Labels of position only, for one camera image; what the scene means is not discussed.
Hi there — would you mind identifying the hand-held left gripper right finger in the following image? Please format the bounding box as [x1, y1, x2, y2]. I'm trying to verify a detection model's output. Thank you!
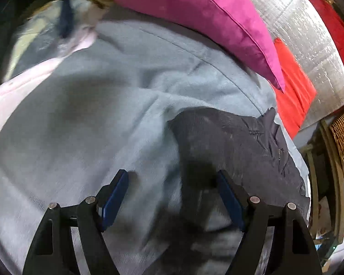
[216, 169, 323, 275]

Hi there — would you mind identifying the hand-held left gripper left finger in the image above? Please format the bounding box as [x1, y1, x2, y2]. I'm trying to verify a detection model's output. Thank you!
[22, 169, 129, 275]

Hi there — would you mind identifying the dark grey garment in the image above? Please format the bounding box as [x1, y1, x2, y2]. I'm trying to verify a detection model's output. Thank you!
[149, 107, 310, 275]

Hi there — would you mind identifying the light blue blanket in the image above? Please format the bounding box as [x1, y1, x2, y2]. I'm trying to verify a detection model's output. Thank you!
[0, 20, 310, 275]

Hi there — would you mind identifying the red pillow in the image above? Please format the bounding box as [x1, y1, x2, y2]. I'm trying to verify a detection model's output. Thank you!
[271, 38, 317, 138]

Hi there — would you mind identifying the wicker basket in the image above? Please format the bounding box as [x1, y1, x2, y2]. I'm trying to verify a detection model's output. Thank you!
[330, 106, 344, 182]

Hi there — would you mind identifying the pale pink cloth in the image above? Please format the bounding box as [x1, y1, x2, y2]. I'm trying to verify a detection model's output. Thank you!
[0, 26, 98, 149]

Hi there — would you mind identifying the silver quilted sofa back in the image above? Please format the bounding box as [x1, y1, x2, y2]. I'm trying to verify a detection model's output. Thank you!
[232, 0, 344, 127]

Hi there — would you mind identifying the dark blue cloth strip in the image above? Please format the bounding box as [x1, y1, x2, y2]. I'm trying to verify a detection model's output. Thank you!
[59, 0, 75, 39]

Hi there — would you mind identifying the magenta pillow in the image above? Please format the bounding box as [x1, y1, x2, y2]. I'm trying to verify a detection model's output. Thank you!
[75, 0, 286, 94]

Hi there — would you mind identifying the dark red cloth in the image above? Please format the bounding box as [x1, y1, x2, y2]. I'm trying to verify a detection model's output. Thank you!
[289, 0, 344, 92]

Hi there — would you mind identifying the wooden shelf frame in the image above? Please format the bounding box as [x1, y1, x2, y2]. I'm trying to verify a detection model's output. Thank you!
[301, 117, 344, 244]

